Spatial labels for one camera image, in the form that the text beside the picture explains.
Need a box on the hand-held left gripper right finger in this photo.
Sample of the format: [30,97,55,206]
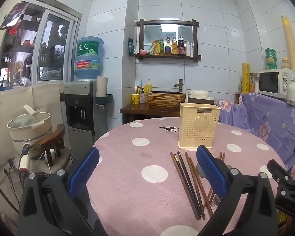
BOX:
[196,146,279,236]

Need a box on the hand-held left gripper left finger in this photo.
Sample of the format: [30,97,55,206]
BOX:
[18,147,101,236]

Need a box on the grey metal spoon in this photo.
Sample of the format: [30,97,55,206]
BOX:
[196,162,223,207]

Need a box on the brown wooden chopstick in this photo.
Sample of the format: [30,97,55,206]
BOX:
[170,152,201,221]

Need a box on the cream plastic utensil holder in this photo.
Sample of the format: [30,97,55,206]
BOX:
[178,102,221,150]

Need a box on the small dark wooden stool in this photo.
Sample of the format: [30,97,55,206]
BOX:
[34,124,66,167]

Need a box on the purple floral cloth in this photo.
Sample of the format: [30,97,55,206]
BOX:
[215,92,295,180]

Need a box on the pink polka-dot tablecloth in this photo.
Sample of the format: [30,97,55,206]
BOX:
[86,117,287,236]

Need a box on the grey water dispenser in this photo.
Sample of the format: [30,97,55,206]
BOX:
[64,80,109,138]

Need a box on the cream electric pot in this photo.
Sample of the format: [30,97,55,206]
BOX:
[6,104,53,158]

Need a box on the brown white rice cooker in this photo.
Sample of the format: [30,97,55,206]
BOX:
[188,90,215,104]

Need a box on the white microwave oven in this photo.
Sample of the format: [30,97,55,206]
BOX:
[258,68,295,102]

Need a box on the teal cup holder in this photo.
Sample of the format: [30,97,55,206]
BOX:
[96,94,114,106]

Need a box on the dark wooden counter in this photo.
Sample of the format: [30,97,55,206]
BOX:
[120,102,187,125]

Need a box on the woven pattern sink basin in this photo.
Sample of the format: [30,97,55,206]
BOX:
[146,91,187,109]

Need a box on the white paper cup stack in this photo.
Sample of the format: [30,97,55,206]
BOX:
[96,76,108,98]

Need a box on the bronze faucet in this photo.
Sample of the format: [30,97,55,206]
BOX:
[174,79,185,93]

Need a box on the yellow patterned roll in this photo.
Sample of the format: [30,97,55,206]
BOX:
[241,63,251,93]

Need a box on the tall cream cup stack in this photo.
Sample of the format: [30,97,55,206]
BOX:
[281,14,295,71]

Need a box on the blue water jug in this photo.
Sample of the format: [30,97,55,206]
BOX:
[74,36,105,81]

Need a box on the wooden framed mirror shelf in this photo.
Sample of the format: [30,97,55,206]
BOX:
[136,18,202,63]

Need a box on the white squeeze bottle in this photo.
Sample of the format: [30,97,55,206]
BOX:
[186,41,195,57]

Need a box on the dark soy sauce bottle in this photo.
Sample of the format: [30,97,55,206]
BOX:
[177,36,187,57]

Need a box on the amber sauce bottle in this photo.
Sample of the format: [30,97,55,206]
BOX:
[171,37,179,55]

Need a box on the green hanging packet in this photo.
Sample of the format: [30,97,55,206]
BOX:
[128,37,136,58]

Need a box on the yellow green snack bag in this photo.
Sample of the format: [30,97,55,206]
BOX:
[148,40,161,56]

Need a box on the mounted smartphone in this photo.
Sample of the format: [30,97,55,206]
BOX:
[0,2,30,30]

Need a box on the aluminium frame window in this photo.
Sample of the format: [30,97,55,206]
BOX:
[0,0,82,92]

